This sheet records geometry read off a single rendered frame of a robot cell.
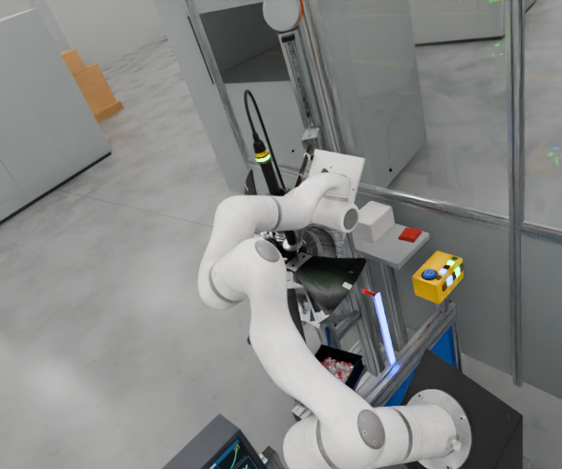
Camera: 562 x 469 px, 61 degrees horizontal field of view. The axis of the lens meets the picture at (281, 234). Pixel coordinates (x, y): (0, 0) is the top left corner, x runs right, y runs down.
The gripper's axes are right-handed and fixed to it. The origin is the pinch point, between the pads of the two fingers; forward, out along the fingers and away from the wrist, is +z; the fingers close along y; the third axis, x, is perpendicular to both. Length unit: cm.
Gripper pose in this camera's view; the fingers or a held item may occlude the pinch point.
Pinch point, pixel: (276, 195)
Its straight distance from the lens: 155.1
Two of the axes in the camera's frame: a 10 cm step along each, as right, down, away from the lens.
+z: -6.6, -2.6, 7.0
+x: -2.8, -7.8, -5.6
